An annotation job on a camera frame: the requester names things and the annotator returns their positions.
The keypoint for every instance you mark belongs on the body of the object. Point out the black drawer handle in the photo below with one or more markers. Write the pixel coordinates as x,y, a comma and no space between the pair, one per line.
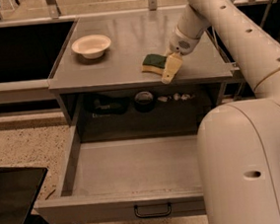
153,211

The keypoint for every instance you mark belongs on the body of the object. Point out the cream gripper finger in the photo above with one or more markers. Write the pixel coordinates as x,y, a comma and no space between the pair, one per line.
172,65

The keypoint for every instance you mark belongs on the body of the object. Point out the grey metal cabinet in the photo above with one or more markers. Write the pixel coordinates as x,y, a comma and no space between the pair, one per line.
103,90

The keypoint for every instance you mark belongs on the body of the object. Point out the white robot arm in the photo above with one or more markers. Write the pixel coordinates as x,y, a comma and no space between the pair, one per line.
238,144

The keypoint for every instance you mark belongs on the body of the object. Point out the white bowl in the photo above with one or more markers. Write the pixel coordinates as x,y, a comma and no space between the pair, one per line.
91,47

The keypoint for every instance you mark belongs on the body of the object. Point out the crumpled white paper pieces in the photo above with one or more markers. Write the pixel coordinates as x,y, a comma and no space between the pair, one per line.
176,97

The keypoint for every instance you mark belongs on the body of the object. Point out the grey open top drawer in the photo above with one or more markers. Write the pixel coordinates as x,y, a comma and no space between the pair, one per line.
102,181

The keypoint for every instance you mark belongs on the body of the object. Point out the green and yellow sponge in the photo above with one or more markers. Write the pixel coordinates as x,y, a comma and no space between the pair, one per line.
154,63

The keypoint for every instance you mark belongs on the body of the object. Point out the black tape roll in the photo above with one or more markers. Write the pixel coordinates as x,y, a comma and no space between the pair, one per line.
144,101

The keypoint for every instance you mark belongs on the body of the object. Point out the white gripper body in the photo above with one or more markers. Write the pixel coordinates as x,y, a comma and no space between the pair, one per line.
180,45

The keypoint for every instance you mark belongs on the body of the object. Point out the black tablet screen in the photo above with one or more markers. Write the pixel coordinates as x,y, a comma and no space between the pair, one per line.
19,188

